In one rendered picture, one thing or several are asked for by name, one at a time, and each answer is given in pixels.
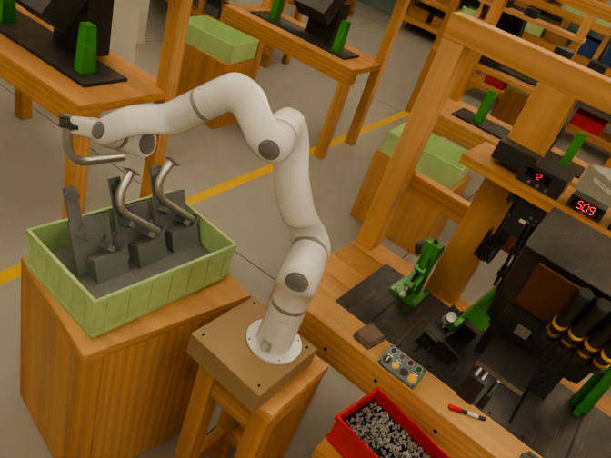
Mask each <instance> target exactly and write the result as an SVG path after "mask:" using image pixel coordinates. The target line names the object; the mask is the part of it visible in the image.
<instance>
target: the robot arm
mask: <svg viewBox="0 0 611 458"><path fill-rule="evenodd" d="M226 113H232V114H234V116H235V118H236V120H237V121H238V123H239V125H240V127H241V129H242V132H243V135H244V137H245V140H246V142H247V143H248V145H249V147H250V148H251V149H252V151H253V152H254V153H255V154H256V155H257V156H259V157H260V158H261V159H263V160H265V161H267V162H268V163H274V189H275V198H276V201H277V205H278V209H279V212H280V214H281V217H282V219H283V221H284V222H285V224H286V225H287V226H288V228H289V230H290V233H291V246H290V248H289V250H288V252H287V254H286V256H285V259H284V261H283V262H282V264H281V267H280V269H279V272H278V274H277V277H276V280H275V288H274V291H273V293H272V295H271V298H270V301H269V303H268V306H267V308H266V310H265V315H264V317H263V319H261V320H257V321H255V322H253V323H252V324H251V325H250V326H249V327H248V329H247V331H246V335H245V341H246V344H247V346H248V348H249V350H250V351H251V352H252V353H253V354H254V355H255V356H256V357H257V358H259V359H260V360H262V361H264V362H266V363H271V364H287V363H291V362H293V361H294V360H295V359H296V358H297V357H298V355H299V354H300V352H301V349H302V343H301V339H300V337H299V335H298V333H297V332H298V329H299V327H300V325H301V323H302V321H303V319H304V316H305V314H306V311H307V308H308V306H309V305H310V302H311V300H312V298H313V297H314V295H315V293H316V290H317V288H318V285H319V284H320V281H321V279H322V276H323V273H324V270H325V268H326V264H327V261H328V259H329V256H330V250H331V245H330V240H329V237H328V234H327V232H326V229H325V228H324V226H323V224H322V222H321V220H320V219H319V217H318V215H317V213H316V209H315V206H314V201H313V196H312V191H311V185H310V180H309V135H308V128H307V124H306V120H305V118H304V116H303V115H302V114H301V113H300V112H299V111H298V110H295V109H294V108H290V107H285V108H281V109H279V110H277V111H276V112H275V113H273V114H272V112H271V110H270V107H269V103H268V101H267V98H266V95H265V92H264V91H263V89H262V88H261V87H260V86H259V85H258V84H257V83H256V82H255V81H254V80H253V79H251V78H250V77H248V76H247V75H244V74H241V73H236V72H233V73H228V74H225V75H221V76H219V77H217V78H215V79H213V80H211V81H209V82H207V83H205V84H203V85H200V86H198V87H197V88H194V89H192V90H190V91H188V92H186V93H184V94H182V95H179V96H178V97H176V98H174V99H172V100H170V101H168V102H166V103H163V104H142V105H129V106H126V107H123V108H120V109H117V110H115V111H114V112H112V113H110V114H107V115H105V116H103V117H101V118H100V119H98V118H94V117H82V116H72V117H71V118H65V117H62V116H60V119H59V127H62V128H65V129H69V130H70V131H69V132H70V133H71V134H76V135H80V136H83V137H87V138H91V139H94V140H95V142H97V143H98V144H100V145H102V146H103V147H106V148H110V149H113V150H116V151H120V152H123V153H127V154H132V155H135V156H139V157H148V156H150V155H151V154H152V153H153V152H154V150H155V147H156V134H166V135H172V134H180V133H183V132H184V131H186V130H189V129H191V128H193V127H196V126H198V125H200V124H203V123H205V122H208V121H210V120H212V119H215V118H217V117H218V116H220V115H224V114H226ZM71 123H72V124H71Z"/></svg>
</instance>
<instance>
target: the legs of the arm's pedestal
mask: <svg viewBox="0 0 611 458"><path fill-rule="evenodd" d="M321 378H322V377H321ZM321 378H319V379H318V380H317V381H316V382H315V383H314V384H313V385H311V386H310V387H309V388H308V389H307V390H306V391H305V392H304V393H302V394H301V395H300V396H299V397H298V398H297V399H296V400H294V401H293V402H292V403H291V404H290V405H289V406H288V407H286V408H285V409H284V411H283V412H281V413H280V414H279V415H278V416H277V417H276V418H275V419H274V420H273V421H272V422H270V423H268V422H267V421H266V420H264V419H263V418H262V417H261V416H260V415H259V414H258V413H257V412H254V413H252V412H251V411H250V410H249V409H248V408H247V407H245V406H244V405H243V404H242V403H241V402H240V401H239V400H238V399H237V398H235V397H234V396H233V395H232V394H231V393H230V392H229V391H228V390H227V389H226V388H225V387H224V386H223V385H222V384H221V383H219V382H218V381H217V380H216V379H215V378H214V377H213V376H212V375H211V374H210V373H209V372H208V371H207V370H206V369H204V368H203V367H202V366H201V365H200V364H199V367H198V371H197V375H196V378H195V383H194V387H193V391H192V393H191V397H190V401H189V404H188V407H187V410H186V414H185V419H184V423H183V427H182V430H181V433H180V436H179V440H178V444H177V447H176V450H175V456H174V458H204V457H205V456H206V455H207V456H208V457H209V458H226V457H227V456H228V455H229V452H230V450H231V447H232V446H234V447H235V448H236V452H235V456H234V458H285V455H286V453H287V450H288V448H289V446H290V444H291V442H292V441H293V439H294V436H295V433H296V431H297V429H298V427H299V425H300V423H301V421H302V419H303V417H304V415H305V413H306V410H307V407H308V405H309V404H310V402H311V400H312V398H313V396H314V393H315V391H316V388H317V386H318V385H319V383H320V380H321ZM216 402H218V403H219V404H220V405H221V406H222V407H223V408H222V411H221V413H220V416H219V419H218V422H217V425H216V428H215V429H214V430H213V431H212V432H211V433H210V434H209V435H207V436H206V433H207V430H208V427H209V424H210V422H211V418H212V415H213V412H214V409H215V405H216ZM239 424H241V425H242V426H244V427H245V429H244V432H242V431H241V430H240V429H239V428H238V427H239Z"/></svg>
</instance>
